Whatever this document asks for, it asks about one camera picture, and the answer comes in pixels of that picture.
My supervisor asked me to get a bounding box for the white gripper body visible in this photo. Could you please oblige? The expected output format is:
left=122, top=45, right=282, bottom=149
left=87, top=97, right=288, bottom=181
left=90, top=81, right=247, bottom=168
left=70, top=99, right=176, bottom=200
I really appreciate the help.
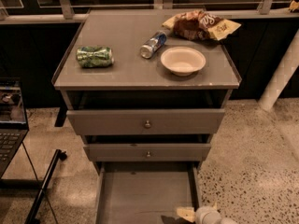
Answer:
left=195, top=206, right=221, bottom=224

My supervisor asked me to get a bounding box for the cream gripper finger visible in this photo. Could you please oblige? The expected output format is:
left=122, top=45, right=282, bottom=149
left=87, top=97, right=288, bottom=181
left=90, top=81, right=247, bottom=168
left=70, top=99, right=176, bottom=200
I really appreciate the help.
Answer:
left=176, top=206, right=195, bottom=223

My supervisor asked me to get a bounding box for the grey bottom drawer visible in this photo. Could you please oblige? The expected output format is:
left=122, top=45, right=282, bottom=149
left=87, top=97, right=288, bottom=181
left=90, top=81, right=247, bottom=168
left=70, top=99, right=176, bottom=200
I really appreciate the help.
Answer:
left=95, top=161, right=201, bottom=224

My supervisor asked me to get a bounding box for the grey drawer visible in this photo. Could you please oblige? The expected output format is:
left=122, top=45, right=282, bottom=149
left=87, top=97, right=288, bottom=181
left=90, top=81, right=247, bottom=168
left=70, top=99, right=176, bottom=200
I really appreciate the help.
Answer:
left=83, top=143, right=211, bottom=161
left=67, top=109, right=224, bottom=135
left=95, top=161, right=201, bottom=224

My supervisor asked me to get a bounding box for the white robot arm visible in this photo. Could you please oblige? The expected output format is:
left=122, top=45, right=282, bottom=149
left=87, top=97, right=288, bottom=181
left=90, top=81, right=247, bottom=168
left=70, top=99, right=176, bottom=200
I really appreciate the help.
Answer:
left=176, top=206, right=238, bottom=224

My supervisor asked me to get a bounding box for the grey middle drawer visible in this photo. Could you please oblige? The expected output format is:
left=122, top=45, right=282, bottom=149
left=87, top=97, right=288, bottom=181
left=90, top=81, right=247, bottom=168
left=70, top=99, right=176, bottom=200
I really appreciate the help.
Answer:
left=83, top=143, right=211, bottom=161

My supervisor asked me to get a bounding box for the grey top drawer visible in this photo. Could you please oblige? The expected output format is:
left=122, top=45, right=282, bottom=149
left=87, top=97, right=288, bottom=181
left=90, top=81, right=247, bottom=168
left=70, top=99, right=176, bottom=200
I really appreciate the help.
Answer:
left=67, top=109, right=224, bottom=135

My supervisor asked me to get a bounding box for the grey drawer cabinet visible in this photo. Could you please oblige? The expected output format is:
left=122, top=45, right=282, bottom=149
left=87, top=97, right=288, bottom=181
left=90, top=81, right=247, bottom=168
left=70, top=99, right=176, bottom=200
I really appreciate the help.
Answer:
left=50, top=8, right=243, bottom=179

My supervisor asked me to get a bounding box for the white paper bowl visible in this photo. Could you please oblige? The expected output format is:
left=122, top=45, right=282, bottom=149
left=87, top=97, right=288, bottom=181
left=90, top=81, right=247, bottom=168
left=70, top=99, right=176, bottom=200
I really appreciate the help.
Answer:
left=161, top=47, right=206, bottom=77

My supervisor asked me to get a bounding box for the white diagonal pole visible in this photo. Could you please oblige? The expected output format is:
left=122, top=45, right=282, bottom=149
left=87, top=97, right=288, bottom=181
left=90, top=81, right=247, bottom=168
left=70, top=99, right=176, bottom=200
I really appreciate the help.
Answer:
left=258, top=29, right=299, bottom=111

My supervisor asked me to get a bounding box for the blue silver soda can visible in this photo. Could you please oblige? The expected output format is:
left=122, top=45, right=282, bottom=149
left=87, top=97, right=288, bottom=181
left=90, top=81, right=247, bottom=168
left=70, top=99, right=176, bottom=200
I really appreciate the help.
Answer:
left=140, top=31, right=167, bottom=59

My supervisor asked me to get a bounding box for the crushed green soda can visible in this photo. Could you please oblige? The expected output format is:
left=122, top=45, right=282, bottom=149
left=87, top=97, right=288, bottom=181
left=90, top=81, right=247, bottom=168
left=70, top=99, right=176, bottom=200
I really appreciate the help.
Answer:
left=76, top=46, right=114, bottom=68

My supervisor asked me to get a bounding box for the brown yellow chip bag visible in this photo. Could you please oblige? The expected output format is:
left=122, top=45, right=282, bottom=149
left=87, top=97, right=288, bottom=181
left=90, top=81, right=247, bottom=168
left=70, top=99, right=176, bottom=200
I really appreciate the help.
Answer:
left=162, top=10, right=241, bottom=41

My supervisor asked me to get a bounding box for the black laptop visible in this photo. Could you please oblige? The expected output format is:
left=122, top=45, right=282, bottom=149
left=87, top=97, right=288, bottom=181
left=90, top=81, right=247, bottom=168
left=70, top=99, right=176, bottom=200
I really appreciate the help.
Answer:
left=0, top=77, right=29, bottom=177

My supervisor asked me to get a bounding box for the metal window railing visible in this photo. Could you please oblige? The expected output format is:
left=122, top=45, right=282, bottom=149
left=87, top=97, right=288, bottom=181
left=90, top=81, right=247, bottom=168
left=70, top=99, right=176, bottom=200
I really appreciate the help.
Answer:
left=0, top=0, right=298, bottom=23

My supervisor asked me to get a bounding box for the small yellow object on ledge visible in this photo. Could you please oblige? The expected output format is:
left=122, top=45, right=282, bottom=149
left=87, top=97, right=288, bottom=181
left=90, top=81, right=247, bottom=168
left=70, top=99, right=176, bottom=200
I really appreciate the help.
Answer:
left=289, top=1, right=299, bottom=11

